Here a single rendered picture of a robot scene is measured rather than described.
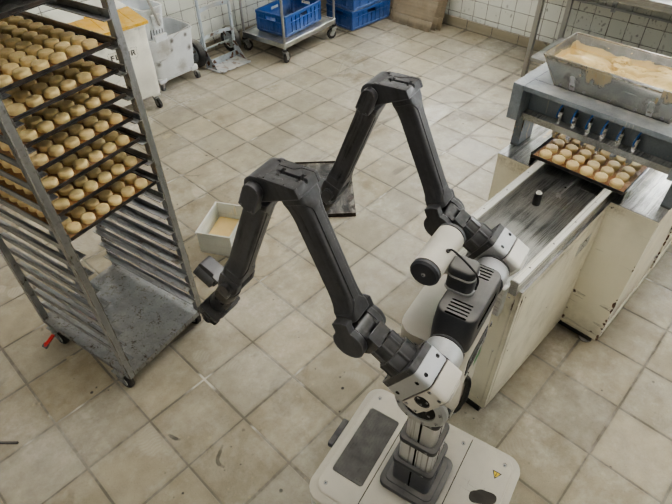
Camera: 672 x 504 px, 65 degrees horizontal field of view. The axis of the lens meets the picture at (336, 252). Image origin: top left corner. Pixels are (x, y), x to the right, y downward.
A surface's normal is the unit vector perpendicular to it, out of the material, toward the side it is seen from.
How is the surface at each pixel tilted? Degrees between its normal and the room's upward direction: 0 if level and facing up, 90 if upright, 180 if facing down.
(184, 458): 0
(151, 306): 0
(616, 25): 90
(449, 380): 30
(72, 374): 0
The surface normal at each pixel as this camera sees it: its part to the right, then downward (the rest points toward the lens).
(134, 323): -0.01, -0.73
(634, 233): -0.70, 0.50
